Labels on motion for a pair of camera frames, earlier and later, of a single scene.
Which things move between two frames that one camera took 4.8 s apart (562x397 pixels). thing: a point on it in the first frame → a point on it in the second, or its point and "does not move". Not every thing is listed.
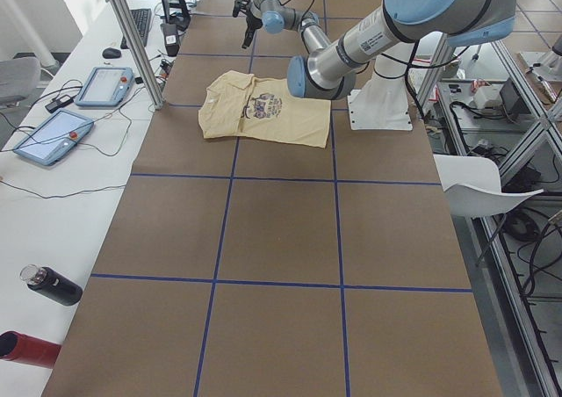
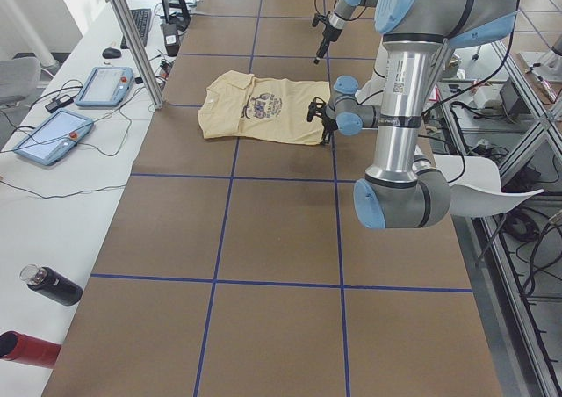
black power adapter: x=61 y=102 does not move
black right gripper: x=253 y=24 → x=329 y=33
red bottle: x=25 y=349 does not move
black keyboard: x=141 y=18 does not move
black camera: x=241 y=3 → x=320 y=18
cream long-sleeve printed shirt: x=241 y=105 does not move
